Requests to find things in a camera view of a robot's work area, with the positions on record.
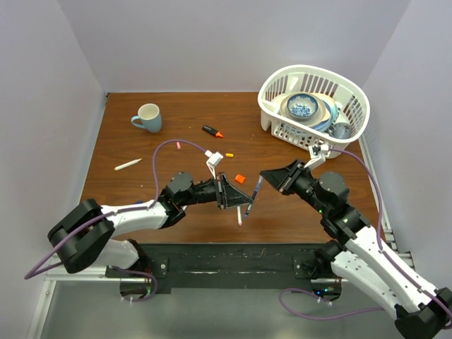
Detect orange highlighter cap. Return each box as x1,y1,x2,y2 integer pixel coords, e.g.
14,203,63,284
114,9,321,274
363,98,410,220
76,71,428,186
234,174,246,184

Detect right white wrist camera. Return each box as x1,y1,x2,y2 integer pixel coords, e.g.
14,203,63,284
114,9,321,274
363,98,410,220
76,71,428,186
304,144,331,170

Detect grey cup in basket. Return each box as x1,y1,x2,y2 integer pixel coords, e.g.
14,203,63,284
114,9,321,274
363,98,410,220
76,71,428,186
329,122,352,140

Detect white plastic dish basket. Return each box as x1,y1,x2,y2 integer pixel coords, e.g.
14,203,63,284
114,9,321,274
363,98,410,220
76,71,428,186
258,64,370,150

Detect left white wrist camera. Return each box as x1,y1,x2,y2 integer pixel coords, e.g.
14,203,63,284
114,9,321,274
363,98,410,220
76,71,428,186
204,150,223,179

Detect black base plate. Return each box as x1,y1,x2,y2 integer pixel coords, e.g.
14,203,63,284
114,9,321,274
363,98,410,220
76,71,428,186
106,243,344,299

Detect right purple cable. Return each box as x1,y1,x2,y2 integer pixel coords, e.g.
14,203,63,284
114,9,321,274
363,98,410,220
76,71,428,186
278,148,452,321

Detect light blue mug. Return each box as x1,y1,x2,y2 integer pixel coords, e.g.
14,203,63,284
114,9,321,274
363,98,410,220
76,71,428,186
131,103,162,133

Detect stacked plates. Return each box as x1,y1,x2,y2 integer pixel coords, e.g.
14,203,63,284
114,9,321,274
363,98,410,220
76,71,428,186
280,92,338,132

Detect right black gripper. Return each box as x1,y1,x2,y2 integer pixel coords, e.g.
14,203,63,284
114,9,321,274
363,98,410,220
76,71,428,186
259,160,328,215

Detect purple cable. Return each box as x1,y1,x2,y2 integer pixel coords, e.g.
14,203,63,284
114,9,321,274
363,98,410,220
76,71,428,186
278,148,452,321
23,138,209,280

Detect blue patterned bowl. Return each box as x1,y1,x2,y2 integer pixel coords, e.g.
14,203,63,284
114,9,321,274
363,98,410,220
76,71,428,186
285,93,319,121

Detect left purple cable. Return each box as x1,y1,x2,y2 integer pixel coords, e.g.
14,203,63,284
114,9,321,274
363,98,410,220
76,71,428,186
23,138,209,280

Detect black orange highlighter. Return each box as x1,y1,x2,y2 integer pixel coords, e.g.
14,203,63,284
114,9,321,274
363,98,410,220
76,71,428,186
202,125,224,138

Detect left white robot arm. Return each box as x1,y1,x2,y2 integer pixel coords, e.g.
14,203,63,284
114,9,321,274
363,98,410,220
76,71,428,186
47,172,253,277

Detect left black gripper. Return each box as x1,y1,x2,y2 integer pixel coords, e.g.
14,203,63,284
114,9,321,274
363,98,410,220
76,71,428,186
179,172,252,208

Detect white yellow pen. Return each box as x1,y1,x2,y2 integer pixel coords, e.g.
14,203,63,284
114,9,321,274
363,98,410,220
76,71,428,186
114,158,143,171

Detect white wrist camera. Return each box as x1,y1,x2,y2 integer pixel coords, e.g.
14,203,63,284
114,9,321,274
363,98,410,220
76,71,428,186
304,144,331,170
204,150,223,179

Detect dark blue pen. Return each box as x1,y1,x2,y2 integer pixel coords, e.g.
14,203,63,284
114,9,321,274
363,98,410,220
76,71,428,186
244,190,257,219

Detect white pink pen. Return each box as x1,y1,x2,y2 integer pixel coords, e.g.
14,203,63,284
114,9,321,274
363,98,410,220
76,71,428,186
237,206,243,227

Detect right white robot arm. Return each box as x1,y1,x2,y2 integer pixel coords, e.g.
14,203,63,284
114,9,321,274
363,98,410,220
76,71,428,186
260,160,451,338

